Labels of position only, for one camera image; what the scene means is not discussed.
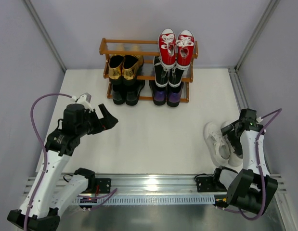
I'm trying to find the orange wooden shoe shelf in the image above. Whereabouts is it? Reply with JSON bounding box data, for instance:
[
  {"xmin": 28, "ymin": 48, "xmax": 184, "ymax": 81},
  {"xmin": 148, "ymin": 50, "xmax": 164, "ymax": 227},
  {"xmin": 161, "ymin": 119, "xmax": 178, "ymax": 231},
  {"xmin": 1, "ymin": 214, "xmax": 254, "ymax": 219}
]
[{"xmin": 99, "ymin": 38, "xmax": 198, "ymax": 103}]

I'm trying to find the right aluminium corner post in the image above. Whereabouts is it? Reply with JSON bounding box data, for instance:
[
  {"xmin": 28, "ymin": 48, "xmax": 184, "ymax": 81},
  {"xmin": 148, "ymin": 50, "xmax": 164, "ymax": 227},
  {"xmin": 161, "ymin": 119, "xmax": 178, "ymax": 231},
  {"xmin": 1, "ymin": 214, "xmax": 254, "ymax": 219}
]
[{"xmin": 234, "ymin": 0, "xmax": 280, "ymax": 72}]

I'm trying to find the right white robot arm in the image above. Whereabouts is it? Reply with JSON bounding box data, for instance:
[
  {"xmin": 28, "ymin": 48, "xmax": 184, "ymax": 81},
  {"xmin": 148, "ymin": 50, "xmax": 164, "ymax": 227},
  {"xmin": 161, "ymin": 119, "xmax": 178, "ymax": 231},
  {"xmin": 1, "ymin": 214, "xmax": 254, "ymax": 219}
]
[{"xmin": 213, "ymin": 108, "xmax": 278, "ymax": 220}]

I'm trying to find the right side aluminium rail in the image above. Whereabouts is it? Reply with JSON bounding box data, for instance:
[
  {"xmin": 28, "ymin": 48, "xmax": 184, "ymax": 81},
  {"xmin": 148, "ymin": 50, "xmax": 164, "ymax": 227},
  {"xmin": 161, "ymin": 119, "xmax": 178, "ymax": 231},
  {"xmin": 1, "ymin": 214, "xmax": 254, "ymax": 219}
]
[{"xmin": 227, "ymin": 67, "xmax": 271, "ymax": 174}]

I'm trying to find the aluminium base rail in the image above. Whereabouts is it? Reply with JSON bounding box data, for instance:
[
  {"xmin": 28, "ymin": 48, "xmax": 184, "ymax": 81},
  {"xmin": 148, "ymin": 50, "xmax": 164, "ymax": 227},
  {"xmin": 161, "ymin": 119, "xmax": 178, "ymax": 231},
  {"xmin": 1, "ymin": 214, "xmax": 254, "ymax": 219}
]
[{"xmin": 22, "ymin": 174, "xmax": 288, "ymax": 197}]

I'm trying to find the left black controller box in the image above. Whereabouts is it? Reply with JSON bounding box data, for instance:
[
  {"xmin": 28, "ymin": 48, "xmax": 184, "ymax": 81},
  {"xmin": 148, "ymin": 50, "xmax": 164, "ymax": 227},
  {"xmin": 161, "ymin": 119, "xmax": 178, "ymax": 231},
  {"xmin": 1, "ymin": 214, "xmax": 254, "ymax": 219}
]
[{"xmin": 78, "ymin": 196, "xmax": 98, "ymax": 210}]

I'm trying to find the aluminium corner post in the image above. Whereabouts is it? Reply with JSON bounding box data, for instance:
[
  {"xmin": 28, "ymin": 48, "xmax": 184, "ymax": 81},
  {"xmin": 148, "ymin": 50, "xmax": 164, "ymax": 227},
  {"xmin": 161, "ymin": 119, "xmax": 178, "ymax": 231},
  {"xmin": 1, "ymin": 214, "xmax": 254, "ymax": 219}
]
[
  {"xmin": 21, "ymin": 0, "xmax": 67, "ymax": 73},
  {"xmin": 234, "ymin": 0, "xmax": 280, "ymax": 72}
]

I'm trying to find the white slotted cable duct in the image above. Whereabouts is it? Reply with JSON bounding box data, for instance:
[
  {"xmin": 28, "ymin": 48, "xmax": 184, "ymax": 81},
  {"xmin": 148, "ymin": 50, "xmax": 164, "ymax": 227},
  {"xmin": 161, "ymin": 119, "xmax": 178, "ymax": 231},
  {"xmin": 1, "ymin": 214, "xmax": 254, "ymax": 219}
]
[{"xmin": 66, "ymin": 194, "xmax": 216, "ymax": 205}]

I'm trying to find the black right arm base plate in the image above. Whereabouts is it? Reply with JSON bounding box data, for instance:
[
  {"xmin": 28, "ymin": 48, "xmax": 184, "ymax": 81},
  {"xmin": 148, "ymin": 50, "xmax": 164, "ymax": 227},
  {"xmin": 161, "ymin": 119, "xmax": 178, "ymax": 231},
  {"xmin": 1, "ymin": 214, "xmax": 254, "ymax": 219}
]
[{"xmin": 195, "ymin": 175, "xmax": 227, "ymax": 193}]

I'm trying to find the red canvas sneaker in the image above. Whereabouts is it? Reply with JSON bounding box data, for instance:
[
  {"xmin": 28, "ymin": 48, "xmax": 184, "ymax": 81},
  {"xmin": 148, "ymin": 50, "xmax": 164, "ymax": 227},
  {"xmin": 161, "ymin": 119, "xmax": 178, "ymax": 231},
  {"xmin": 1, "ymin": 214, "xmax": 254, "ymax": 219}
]
[
  {"xmin": 176, "ymin": 30, "xmax": 195, "ymax": 70},
  {"xmin": 158, "ymin": 28, "xmax": 176, "ymax": 69}
]

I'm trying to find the black patent loafer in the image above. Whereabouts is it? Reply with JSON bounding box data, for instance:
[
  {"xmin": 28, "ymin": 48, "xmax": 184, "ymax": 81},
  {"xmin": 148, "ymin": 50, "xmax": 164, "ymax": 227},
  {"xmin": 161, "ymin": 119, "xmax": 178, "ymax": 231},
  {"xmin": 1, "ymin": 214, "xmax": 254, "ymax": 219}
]
[
  {"xmin": 111, "ymin": 84, "xmax": 127, "ymax": 105},
  {"xmin": 126, "ymin": 80, "xmax": 145, "ymax": 106}
]

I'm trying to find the right black controller box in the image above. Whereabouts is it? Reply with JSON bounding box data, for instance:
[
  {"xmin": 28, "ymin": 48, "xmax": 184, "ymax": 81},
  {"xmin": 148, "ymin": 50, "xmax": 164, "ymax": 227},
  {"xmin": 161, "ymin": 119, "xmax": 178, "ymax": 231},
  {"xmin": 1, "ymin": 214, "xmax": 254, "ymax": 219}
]
[{"xmin": 213, "ymin": 195, "xmax": 229, "ymax": 208}]

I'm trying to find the left aluminium corner post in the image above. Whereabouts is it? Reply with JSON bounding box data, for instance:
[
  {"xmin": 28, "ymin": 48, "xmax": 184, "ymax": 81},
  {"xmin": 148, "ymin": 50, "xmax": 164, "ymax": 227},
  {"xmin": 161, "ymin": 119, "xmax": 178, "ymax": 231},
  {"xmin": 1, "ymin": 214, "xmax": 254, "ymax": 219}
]
[{"xmin": 21, "ymin": 0, "xmax": 67, "ymax": 73}]

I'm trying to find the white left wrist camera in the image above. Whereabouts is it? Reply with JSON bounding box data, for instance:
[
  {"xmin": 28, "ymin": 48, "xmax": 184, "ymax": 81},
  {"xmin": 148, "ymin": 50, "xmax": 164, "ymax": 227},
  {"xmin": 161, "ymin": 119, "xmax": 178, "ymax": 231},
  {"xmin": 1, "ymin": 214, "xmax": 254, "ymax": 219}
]
[{"xmin": 76, "ymin": 93, "xmax": 93, "ymax": 111}]

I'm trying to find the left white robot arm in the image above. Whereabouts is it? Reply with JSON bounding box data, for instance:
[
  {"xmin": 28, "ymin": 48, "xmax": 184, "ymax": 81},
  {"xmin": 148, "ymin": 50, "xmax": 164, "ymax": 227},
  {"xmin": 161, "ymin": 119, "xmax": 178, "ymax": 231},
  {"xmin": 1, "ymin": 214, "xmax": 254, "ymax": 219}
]
[{"xmin": 7, "ymin": 103, "xmax": 118, "ymax": 231}]

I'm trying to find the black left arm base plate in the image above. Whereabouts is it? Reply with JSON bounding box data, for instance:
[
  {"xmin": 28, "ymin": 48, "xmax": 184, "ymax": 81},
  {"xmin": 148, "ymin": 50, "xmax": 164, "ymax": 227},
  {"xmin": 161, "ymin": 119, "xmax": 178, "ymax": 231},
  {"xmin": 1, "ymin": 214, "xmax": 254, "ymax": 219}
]
[{"xmin": 82, "ymin": 178, "xmax": 112, "ymax": 194}]

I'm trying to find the black controller box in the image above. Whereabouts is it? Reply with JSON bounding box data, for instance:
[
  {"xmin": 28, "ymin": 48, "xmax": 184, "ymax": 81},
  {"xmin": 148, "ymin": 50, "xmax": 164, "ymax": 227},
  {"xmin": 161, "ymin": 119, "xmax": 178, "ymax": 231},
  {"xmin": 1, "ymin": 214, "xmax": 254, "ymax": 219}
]
[
  {"xmin": 213, "ymin": 195, "xmax": 229, "ymax": 208},
  {"xmin": 78, "ymin": 196, "xmax": 98, "ymax": 210}
]

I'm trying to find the gold loafer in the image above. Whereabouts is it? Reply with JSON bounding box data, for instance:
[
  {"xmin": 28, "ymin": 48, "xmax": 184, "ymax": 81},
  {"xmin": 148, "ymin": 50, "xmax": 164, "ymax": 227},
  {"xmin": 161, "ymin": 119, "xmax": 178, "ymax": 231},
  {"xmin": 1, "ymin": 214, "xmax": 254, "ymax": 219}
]
[
  {"xmin": 108, "ymin": 55, "xmax": 125, "ymax": 85},
  {"xmin": 122, "ymin": 55, "xmax": 143, "ymax": 86}
]

